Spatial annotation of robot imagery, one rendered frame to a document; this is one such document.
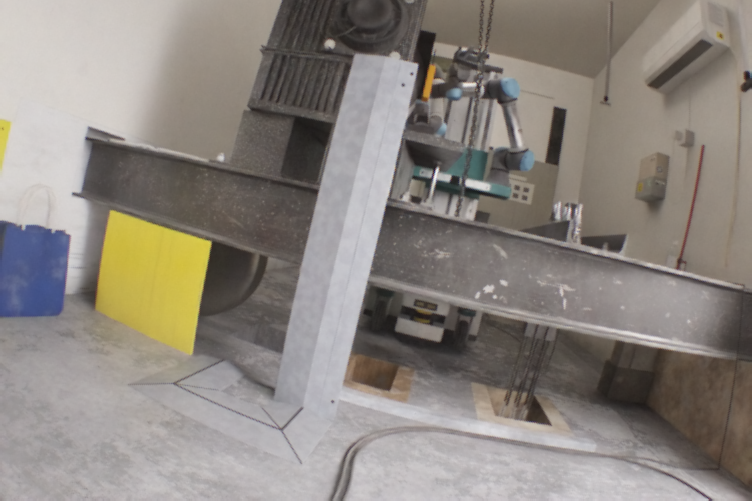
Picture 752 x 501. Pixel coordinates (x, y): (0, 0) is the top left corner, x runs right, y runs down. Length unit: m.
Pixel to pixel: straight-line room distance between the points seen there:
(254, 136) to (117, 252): 0.69
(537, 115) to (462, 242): 3.74
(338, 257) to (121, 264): 0.88
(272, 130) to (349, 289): 0.61
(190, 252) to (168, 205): 0.25
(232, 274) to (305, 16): 1.05
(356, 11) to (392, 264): 0.82
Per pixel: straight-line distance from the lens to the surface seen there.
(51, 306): 1.64
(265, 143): 1.43
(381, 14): 1.39
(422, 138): 1.33
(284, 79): 1.45
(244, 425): 1.11
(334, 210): 1.15
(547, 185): 4.52
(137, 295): 1.62
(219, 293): 1.81
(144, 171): 1.72
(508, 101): 2.30
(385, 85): 1.20
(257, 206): 1.42
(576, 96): 5.14
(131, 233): 1.63
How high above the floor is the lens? 0.57
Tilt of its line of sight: 1 degrees up
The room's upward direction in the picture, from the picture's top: 13 degrees clockwise
